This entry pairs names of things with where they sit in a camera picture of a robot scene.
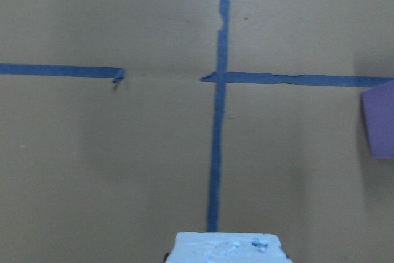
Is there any light blue foam block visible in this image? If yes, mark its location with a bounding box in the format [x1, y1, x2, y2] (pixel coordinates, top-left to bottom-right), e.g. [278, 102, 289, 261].
[165, 232, 292, 263]

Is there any purple foam block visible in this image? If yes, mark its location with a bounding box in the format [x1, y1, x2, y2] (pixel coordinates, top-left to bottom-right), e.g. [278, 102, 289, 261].
[362, 81, 393, 159]

